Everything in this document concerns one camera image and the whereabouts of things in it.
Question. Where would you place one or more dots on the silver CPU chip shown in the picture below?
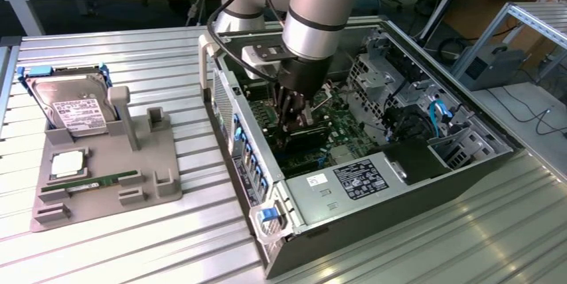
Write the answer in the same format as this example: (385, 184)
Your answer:
(66, 164)

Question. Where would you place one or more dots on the open black PC case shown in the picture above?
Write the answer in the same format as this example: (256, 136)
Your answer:
(443, 194)

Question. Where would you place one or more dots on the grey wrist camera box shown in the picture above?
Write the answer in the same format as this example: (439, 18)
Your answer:
(255, 61)

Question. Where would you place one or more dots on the black plastic shroud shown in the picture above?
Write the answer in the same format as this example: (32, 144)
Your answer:
(413, 161)

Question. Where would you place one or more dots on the silver hard disk drive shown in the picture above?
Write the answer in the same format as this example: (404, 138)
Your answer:
(66, 98)

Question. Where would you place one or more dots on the green motherboard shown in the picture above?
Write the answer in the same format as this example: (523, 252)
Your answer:
(343, 131)

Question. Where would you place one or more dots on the blue disk caddy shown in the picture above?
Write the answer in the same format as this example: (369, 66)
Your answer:
(40, 72)

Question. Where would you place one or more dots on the grey box device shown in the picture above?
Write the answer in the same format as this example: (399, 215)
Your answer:
(496, 68)

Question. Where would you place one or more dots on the blue case latch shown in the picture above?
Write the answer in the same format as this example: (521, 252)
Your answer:
(269, 215)

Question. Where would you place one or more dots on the black graphics card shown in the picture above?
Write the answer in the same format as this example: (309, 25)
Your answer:
(309, 137)

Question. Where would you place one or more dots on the black expansion slot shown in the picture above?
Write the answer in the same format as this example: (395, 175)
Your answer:
(303, 165)

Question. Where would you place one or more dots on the black stand pole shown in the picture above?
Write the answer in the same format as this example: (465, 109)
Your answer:
(447, 3)

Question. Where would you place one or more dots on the grey power supply unit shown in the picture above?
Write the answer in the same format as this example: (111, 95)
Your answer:
(316, 197)

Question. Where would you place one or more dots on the metal disk bay cage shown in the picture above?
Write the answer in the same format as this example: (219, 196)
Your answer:
(376, 81)

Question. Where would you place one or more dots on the aluminium frame rack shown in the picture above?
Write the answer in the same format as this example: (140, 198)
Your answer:
(544, 15)

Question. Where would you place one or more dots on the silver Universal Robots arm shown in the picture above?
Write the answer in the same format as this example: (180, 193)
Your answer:
(319, 15)

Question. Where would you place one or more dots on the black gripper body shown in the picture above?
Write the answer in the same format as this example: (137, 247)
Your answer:
(305, 75)

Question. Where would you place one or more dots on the open socket cover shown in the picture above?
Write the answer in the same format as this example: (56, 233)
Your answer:
(327, 95)

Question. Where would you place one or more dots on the green loose RAM stick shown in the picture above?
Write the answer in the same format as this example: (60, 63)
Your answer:
(101, 181)

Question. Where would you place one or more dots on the grey parts rack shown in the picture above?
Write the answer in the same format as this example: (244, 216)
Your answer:
(111, 197)

